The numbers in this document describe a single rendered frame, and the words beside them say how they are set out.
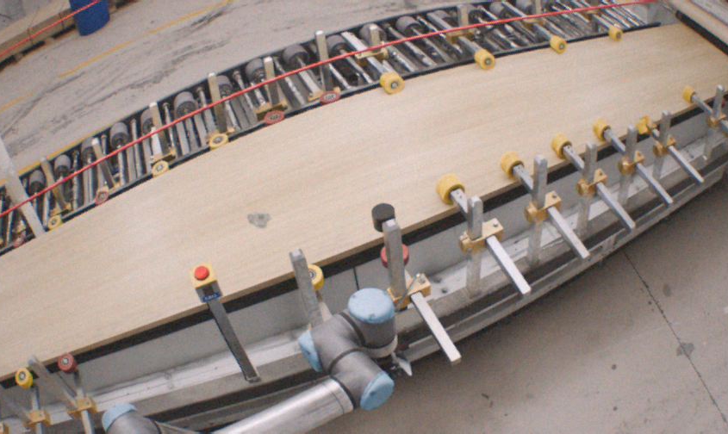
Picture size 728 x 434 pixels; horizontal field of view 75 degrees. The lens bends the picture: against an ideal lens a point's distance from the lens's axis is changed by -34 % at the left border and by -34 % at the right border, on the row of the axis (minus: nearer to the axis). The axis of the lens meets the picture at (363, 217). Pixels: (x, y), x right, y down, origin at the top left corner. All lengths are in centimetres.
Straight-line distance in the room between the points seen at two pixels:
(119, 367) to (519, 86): 198
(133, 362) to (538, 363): 173
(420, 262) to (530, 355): 86
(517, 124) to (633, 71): 92
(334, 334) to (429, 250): 92
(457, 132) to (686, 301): 163
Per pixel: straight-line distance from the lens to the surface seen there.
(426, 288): 202
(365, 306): 143
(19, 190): 264
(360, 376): 134
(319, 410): 131
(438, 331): 193
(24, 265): 266
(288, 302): 218
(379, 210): 184
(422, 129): 247
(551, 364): 287
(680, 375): 300
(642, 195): 264
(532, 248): 222
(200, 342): 223
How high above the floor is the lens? 244
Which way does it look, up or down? 45 degrees down
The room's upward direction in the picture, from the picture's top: 9 degrees counter-clockwise
